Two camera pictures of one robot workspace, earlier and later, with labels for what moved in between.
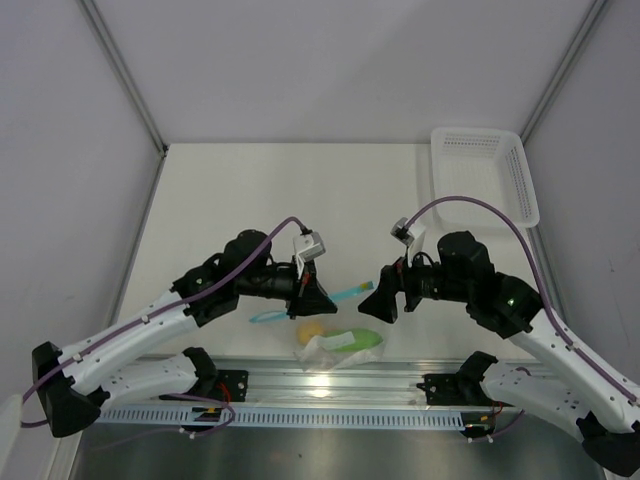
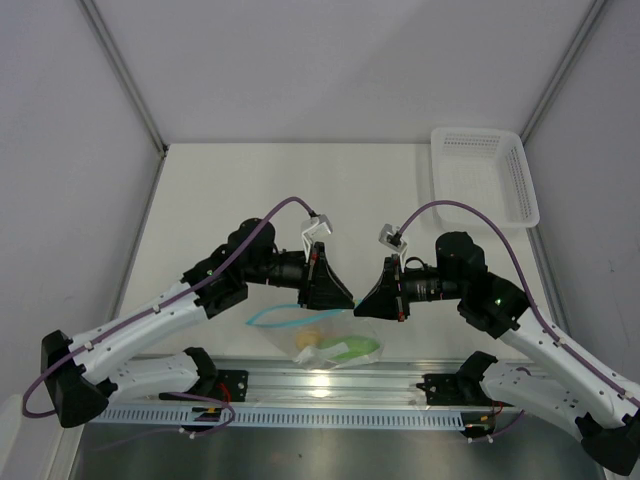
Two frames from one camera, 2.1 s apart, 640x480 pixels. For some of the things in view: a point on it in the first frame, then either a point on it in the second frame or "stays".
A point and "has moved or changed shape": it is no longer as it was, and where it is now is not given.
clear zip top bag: x=352 y=335 has moved or changed shape
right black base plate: x=444 y=389 stays
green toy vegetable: x=364 y=339 to x=358 y=346
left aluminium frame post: x=124 y=74 stays
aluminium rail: x=341 y=384 stays
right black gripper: x=394 y=278 stays
